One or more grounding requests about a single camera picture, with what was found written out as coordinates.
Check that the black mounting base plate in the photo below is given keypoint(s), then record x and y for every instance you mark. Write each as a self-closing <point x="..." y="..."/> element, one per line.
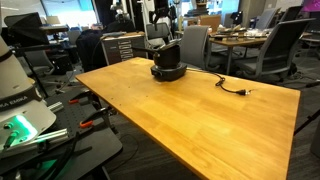
<point x="65" y="151"/>

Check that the grey mesh office chair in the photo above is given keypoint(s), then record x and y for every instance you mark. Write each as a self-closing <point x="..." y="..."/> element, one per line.
<point x="276" y="54"/>

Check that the wooden desk with clutter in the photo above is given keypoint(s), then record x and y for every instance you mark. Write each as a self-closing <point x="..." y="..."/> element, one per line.
<point x="228" y="62"/>

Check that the black electric hot plate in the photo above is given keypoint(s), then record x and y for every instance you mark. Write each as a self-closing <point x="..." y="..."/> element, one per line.
<point x="168" y="74"/>

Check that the orange handled clamp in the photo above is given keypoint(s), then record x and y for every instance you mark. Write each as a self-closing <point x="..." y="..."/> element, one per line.
<point x="85" y="94"/>
<point x="100" y="113"/>

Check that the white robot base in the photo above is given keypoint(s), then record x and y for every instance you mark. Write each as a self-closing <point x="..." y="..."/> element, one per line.
<point x="24" y="114"/>

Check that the black cooking pot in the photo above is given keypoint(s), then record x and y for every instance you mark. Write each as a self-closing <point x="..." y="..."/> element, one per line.
<point x="164" y="58"/>

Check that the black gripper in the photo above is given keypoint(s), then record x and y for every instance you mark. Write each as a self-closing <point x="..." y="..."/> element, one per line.
<point x="162" y="10"/>

